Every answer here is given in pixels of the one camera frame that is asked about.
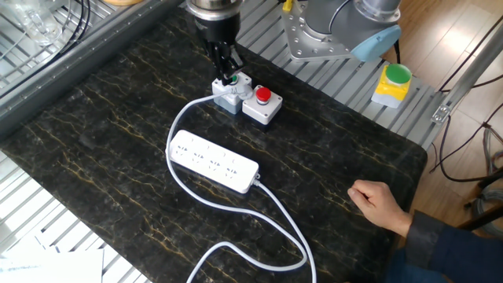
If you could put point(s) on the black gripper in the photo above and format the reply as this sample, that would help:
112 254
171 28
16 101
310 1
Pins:
218 29

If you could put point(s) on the white power strip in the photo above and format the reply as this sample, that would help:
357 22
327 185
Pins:
212 161

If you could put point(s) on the person right forearm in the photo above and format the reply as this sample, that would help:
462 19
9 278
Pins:
452 247

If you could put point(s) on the person right hand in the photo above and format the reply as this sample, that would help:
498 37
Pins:
377 204

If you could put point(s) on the grey box green push button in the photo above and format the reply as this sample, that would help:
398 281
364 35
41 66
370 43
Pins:
228 105

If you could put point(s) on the grey box red push button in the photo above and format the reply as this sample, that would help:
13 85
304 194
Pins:
261 112

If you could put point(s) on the yellow plastic clip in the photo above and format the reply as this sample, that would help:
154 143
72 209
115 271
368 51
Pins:
287 4

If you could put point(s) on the round wooden stand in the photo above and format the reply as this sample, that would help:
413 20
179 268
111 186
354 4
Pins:
122 2

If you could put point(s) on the black marble pattern slab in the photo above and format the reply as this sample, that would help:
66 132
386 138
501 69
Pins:
118 157

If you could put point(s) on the yellow box large green button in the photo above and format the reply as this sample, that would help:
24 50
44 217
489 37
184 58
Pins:
391 92

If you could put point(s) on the grey aluminium beam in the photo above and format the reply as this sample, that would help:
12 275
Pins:
59 74

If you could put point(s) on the clear plastic container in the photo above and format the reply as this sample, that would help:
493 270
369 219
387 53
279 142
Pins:
31 23

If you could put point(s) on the white paper sheets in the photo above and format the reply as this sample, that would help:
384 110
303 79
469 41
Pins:
59 267

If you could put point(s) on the blue trousers leg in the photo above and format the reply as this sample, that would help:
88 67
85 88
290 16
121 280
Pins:
412 271

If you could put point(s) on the silver robot mount plate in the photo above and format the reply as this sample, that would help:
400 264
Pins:
302 43

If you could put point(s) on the aluminium frame pole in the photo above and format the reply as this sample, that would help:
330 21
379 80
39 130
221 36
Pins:
471 72

